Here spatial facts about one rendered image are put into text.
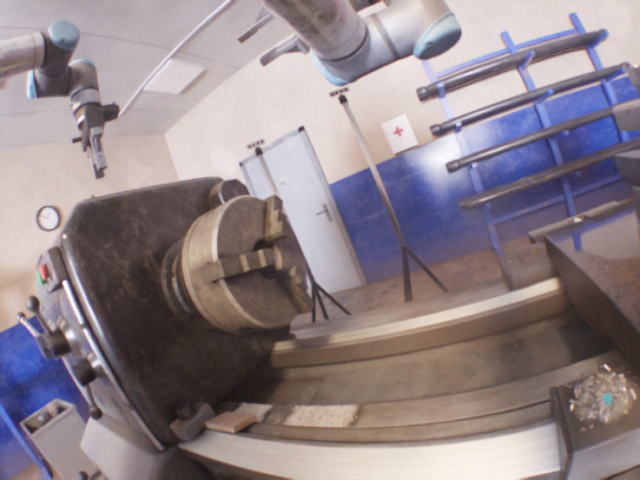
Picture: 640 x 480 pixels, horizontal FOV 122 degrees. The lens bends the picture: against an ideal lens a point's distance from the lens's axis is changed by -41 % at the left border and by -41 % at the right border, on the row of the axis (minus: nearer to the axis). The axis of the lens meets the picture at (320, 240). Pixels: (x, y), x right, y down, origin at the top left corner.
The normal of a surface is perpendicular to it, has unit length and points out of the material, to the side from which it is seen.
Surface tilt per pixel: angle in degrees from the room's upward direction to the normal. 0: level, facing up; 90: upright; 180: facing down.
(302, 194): 90
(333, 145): 90
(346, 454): 36
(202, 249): 60
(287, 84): 90
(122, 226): 90
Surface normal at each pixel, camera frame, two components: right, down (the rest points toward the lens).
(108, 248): 0.84, -0.29
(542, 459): -0.54, -0.59
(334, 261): -0.39, 0.26
